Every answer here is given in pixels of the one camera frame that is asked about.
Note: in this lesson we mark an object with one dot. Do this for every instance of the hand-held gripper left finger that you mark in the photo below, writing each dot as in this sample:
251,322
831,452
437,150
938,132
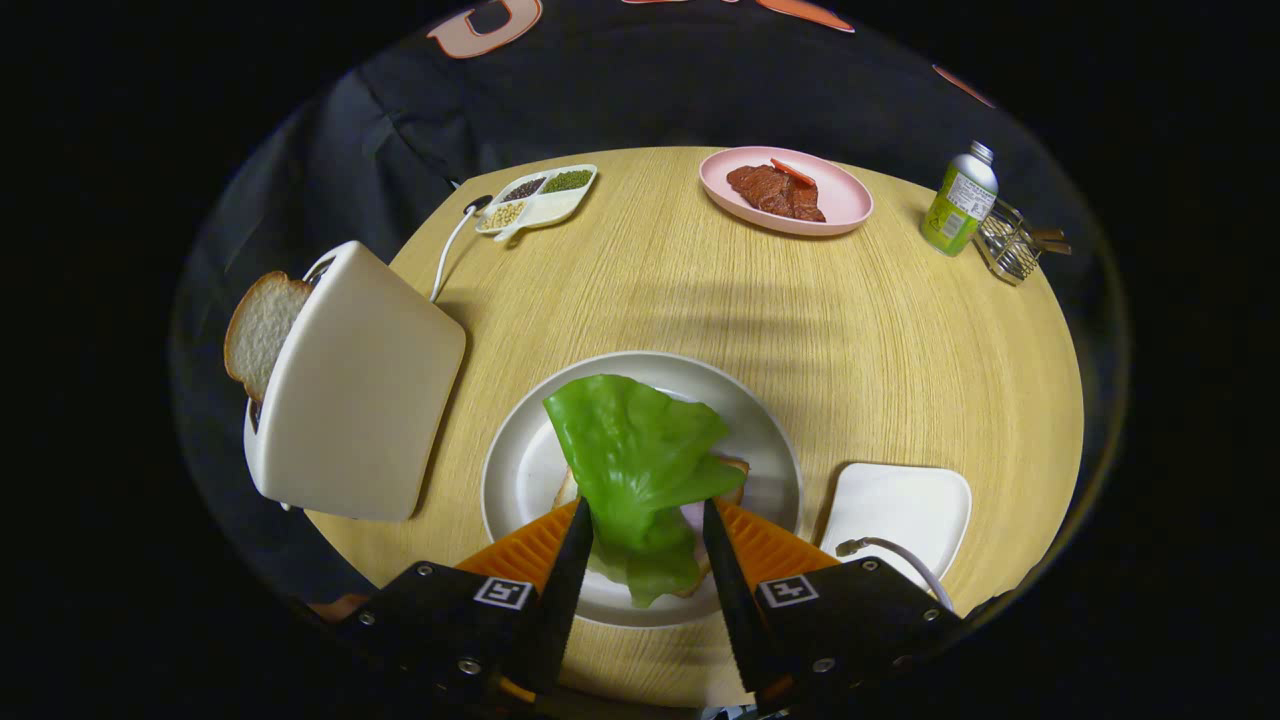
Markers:
560,610

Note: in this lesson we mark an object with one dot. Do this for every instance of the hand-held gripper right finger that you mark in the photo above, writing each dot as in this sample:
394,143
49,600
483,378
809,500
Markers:
735,600

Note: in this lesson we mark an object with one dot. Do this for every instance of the green lettuce leaf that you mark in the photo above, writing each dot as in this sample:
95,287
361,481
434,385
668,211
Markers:
630,450

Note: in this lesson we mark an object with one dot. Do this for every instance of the toasted bread slice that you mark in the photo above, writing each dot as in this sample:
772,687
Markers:
260,330

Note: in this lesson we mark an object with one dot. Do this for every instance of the pink ham slice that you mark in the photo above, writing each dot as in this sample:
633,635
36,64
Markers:
693,522

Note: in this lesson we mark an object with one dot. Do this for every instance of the bread slice under lettuce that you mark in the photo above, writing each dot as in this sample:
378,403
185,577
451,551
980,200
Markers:
566,492

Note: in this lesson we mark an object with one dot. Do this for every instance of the white round plate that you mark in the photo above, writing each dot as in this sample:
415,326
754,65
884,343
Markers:
520,470

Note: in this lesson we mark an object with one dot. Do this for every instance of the white square plate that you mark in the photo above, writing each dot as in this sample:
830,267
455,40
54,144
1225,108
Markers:
900,510

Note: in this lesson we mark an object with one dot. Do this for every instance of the white toaster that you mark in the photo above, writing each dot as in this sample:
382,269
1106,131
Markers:
350,400

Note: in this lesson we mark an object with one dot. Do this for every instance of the yellow soybeans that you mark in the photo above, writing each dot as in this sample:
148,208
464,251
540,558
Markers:
505,214

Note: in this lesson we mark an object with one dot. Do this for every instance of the white divided dish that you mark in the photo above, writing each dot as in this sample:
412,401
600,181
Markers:
550,207

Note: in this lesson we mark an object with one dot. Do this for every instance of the brown meat pieces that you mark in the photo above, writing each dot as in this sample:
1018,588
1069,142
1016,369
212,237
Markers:
770,192

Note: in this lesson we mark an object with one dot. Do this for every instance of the pink plate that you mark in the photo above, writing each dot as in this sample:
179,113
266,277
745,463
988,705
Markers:
845,200

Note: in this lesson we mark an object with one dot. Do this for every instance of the dark red beans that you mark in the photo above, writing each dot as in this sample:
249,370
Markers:
523,189

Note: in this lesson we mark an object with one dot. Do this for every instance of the green mung beans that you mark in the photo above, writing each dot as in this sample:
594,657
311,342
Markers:
568,181

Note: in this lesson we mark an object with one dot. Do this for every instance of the red sausage slice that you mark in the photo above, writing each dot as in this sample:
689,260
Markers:
792,172

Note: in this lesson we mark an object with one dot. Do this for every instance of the green label metal bottle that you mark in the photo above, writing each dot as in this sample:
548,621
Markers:
955,210

